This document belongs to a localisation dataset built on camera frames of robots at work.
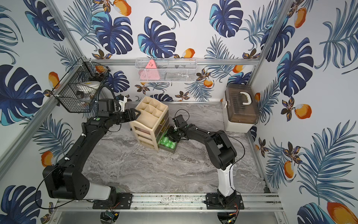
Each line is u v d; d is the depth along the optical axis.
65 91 0.75
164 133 0.92
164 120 0.83
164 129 0.76
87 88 0.80
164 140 0.91
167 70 1.03
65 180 0.41
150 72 0.90
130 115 0.72
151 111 0.82
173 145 0.92
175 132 0.82
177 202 0.75
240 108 0.97
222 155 0.52
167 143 0.92
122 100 0.73
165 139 0.90
